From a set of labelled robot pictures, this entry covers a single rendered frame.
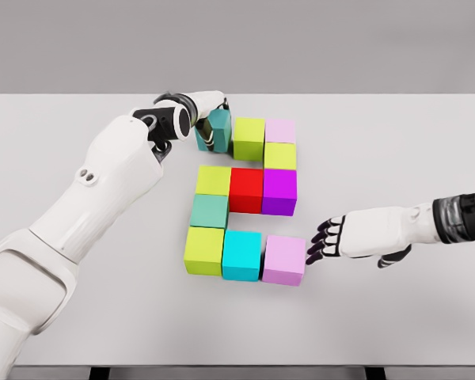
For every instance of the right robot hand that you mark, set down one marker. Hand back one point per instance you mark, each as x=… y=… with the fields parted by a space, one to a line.
x=372 y=233

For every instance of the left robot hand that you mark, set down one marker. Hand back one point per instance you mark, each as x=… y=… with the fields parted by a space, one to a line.
x=210 y=101

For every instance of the dark teal cube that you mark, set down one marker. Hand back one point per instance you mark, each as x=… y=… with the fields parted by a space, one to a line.
x=221 y=130

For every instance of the light pink cube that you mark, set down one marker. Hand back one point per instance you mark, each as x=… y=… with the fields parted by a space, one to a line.
x=280 y=130
x=284 y=257

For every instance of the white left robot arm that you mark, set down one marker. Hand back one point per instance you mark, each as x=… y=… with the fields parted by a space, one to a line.
x=83 y=206

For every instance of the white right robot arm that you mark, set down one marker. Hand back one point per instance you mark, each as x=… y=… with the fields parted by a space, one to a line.
x=455 y=217

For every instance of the lime green cube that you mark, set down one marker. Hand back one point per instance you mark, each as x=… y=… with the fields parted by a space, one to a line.
x=248 y=136
x=280 y=155
x=204 y=249
x=213 y=180

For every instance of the red cube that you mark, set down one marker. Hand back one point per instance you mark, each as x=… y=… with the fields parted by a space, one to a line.
x=246 y=188

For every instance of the purple cube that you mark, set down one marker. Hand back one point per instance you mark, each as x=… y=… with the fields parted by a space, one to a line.
x=279 y=190

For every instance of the mint green cube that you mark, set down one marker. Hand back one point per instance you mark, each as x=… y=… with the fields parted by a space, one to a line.
x=209 y=210

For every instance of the cyan cube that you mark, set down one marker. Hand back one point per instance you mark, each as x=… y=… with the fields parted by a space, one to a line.
x=241 y=253

